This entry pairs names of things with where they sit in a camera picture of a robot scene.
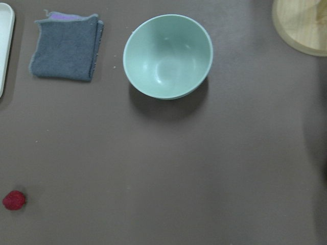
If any red strawberry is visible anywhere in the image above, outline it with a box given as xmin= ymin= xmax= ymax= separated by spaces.
xmin=2 ymin=190 xmax=26 ymax=211

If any mint green bowl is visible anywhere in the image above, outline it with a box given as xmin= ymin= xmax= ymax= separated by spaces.
xmin=123 ymin=14 xmax=214 ymax=100

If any grey folded cloth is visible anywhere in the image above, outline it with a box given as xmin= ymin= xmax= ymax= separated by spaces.
xmin=29 ymin=11 xmax=104 ymax=82

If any wooden cup stand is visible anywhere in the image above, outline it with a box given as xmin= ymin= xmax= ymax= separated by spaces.
xmin=272 ymin=1 xmax=326 ymax=57

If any cream rabbit tray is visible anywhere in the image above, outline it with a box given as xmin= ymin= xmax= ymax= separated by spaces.
xmin=0 ymin=3 xmax=15 ymax=96

